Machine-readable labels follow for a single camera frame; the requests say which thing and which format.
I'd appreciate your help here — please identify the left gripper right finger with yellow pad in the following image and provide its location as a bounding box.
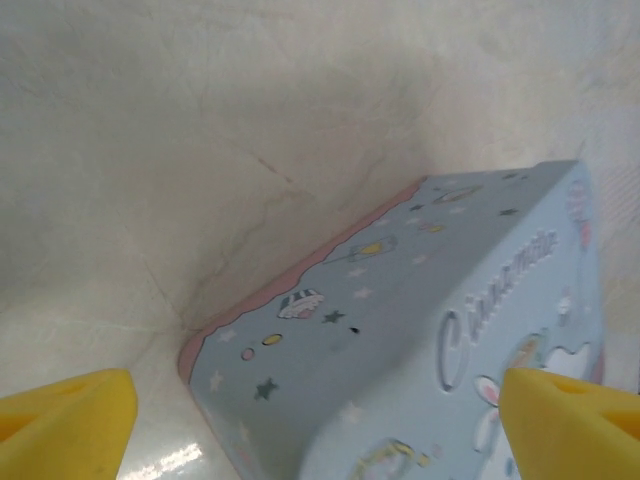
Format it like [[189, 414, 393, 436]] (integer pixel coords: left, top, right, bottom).
[[498, 366, 640, 480]]

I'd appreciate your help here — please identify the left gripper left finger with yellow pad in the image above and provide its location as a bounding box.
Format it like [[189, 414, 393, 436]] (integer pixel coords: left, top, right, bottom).
[[0, 368, 140, 480]]

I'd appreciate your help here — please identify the light blue cartoon tin box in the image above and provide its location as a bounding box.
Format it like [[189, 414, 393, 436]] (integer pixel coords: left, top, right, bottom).
[[176, 158, 610, 480]]

